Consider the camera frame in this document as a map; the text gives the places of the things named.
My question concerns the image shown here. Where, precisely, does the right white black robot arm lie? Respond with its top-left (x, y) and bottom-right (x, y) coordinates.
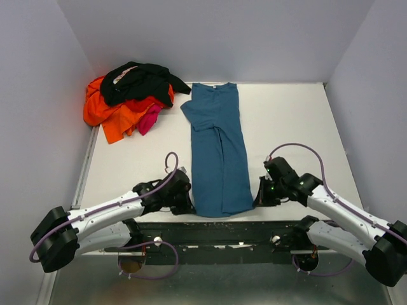
top-left (254, 157), bottom-right (406, 287)

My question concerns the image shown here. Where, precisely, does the red t shirt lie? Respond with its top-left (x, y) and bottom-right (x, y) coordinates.
top-left (125, 96), bottom-right (166, 112)

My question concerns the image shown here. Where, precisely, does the aluminium frame rail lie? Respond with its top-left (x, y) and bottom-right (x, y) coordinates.
top-left (49, 227), bottom-right (389, 257)

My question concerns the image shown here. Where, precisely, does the magenta pink t shirt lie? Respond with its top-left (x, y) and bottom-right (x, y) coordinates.
top-left (136, 104), bottom-right (162, 136)

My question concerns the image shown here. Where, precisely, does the black t shirt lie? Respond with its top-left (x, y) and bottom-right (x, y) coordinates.
top-left (100, 62), bottom-right (191, 108)

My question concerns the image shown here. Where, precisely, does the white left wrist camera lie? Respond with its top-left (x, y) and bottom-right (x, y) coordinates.
top-left (177, 166), bottom-right (187, 173)

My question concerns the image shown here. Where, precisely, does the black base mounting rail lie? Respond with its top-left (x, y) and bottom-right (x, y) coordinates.
top-left (65, 219), bottom-right (371, 266)

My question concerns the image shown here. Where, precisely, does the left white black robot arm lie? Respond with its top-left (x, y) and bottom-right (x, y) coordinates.
top-left (29, 169), bottom-right (195, 273)

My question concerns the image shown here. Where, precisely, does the teal blue t shirt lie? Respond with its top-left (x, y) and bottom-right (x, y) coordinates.
top-left (181, 83), bottom-right (253, 218)

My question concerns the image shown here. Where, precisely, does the orange t shirt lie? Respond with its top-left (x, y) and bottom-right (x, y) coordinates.
top-left (83, 77), bottom-right (175, 144)

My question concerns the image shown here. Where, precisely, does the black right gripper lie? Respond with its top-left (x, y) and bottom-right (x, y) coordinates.
top-left (253, 175), bottom-right (286, 207)

